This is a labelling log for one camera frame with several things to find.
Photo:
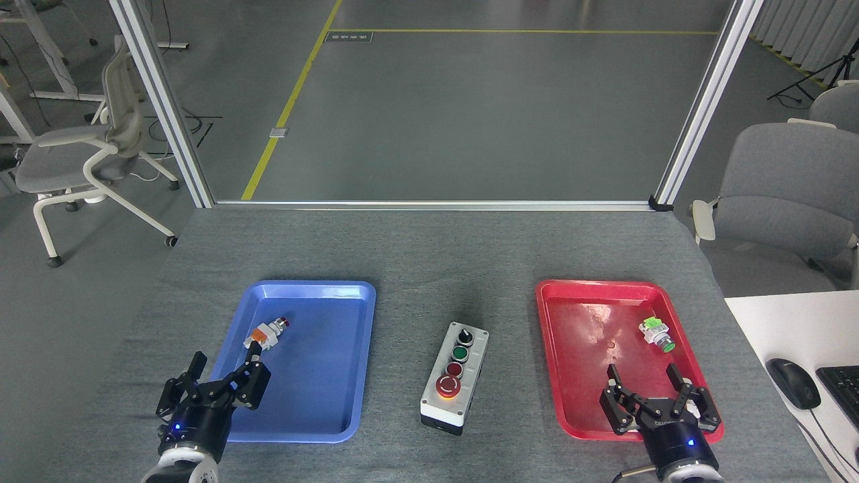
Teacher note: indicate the black tripod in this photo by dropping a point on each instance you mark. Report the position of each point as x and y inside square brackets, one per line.
[829, 72]

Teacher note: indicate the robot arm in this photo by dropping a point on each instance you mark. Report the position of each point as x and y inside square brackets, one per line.
[178, 469]
[691, 476]

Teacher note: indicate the grey table cloth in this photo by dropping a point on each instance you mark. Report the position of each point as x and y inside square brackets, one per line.
[436, 255]

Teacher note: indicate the white desk frame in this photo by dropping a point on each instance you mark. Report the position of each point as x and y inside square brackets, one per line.
[54, 67]

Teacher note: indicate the green push button switch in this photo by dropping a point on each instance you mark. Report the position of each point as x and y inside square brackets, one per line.
[654, 330]

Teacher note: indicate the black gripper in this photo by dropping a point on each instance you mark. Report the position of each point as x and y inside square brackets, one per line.
[678, 443]
[198, 422]

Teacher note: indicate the silver aluminium post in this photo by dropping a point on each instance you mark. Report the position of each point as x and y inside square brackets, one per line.
[161, 100]
[708, 100]

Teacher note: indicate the large grey upholstered chair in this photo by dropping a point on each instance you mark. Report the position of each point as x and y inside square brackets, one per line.
[785, 174]

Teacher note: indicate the silver aluminium rail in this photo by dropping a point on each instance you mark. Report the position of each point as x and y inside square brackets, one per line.
[436, 204]

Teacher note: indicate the red plastic tray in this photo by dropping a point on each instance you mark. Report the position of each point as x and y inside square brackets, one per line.
[577, 322]

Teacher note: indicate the small grey chair back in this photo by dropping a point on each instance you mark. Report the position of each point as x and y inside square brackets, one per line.
[839, 104]

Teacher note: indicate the blue plastic tray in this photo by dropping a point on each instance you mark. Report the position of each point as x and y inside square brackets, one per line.
[302, 389]

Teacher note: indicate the metal floor socket plate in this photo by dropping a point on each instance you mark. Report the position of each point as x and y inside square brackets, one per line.
[278, 132]

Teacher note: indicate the black computer mouse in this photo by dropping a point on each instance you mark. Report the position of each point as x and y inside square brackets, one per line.
[793, 382]

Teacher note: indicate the grey control box with buttons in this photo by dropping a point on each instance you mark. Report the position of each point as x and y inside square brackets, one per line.
[470, 382]

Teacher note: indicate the red push button switch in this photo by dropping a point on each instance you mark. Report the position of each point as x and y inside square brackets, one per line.
[262, 337]

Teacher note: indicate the black corner bracket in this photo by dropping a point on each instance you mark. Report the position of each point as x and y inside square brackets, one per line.
[661, 203]

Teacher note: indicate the white frame office chair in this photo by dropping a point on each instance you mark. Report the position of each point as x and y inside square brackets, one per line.
[60, 161]

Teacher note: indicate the black keyboard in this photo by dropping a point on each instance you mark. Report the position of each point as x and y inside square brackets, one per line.
[844, 392]

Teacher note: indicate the grey pleated curtain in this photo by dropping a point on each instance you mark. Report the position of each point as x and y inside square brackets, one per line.
[805, 33]

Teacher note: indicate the white desk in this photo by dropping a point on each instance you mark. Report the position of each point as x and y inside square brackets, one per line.
[778, 322]

